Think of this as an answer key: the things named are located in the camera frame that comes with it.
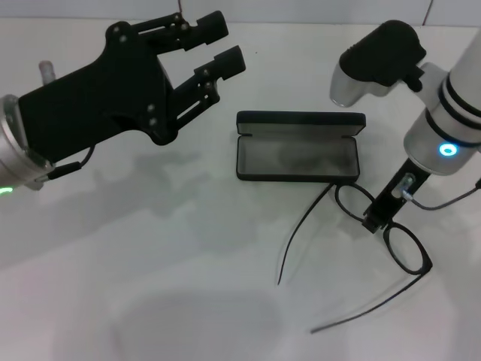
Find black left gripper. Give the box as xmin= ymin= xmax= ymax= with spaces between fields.
xmin=17 ymin=20 xmax=180 ymax=167

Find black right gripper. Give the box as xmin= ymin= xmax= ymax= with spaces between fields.
xmin=361 ymin=159 xmax=430 ymax=234

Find black glasses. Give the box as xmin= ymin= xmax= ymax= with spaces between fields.
xmin=277 ymin=180 xmax=434 ymax=335

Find black glasses case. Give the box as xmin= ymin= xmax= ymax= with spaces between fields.
xmin=235 ymin=110 xmax=367 ymax=184

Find silver right wrist connector stud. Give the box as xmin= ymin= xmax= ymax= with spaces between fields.
xmin=399 ymin=173 xmax=415 ymax=199

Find silver wrist connector stud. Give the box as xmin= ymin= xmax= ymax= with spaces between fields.
xmin=399 ymin=173 xmax=415 ymax=199
xmin=38 ymin=59 xmax=57 ymax=85

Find silver left wrist connector stud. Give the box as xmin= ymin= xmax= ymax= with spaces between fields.
xmin=38 ymin=59 xmax=57 ymax=85

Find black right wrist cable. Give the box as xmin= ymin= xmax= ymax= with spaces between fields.
xmin=401 ymin=178 xmax=481 ymax=211

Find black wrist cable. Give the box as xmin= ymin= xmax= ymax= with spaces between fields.
xmin=47 ymin=144 xmax=95 ymax=182
xmin=401 ymin=178 xmax=481 ymax=211

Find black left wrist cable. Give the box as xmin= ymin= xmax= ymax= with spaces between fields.
xmin=47 ymin=144 xmax=95 ymax=182

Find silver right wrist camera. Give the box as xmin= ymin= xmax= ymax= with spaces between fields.
xmin=329 ymin=20 xmax=428 ymax=109

